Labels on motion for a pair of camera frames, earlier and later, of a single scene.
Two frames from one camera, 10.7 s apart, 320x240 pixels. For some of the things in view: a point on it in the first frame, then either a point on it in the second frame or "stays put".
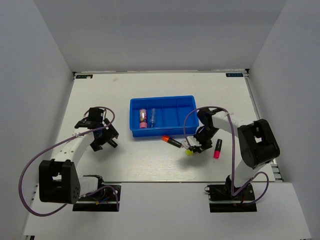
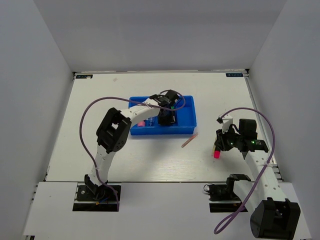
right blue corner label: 234,75 stays put
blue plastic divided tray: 163,115 stays put
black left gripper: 110,133 → 167,122
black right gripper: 203,147 → 220,141
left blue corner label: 88,76 stays put
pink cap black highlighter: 217,151 stays put
